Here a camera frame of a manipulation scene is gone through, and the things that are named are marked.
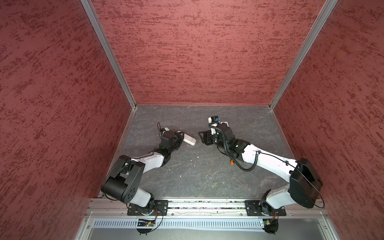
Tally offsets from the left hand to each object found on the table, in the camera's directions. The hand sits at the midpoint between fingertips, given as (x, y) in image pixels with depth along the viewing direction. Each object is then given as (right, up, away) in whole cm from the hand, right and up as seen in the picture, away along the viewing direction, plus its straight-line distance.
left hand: (185, 134), depth 91 cm
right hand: (+10, 0, -10) cm, 14 cm away
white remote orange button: (+2, -2, -4) cm, 5 cm away
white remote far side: (+29, +7, +19) cm, 35 cm away
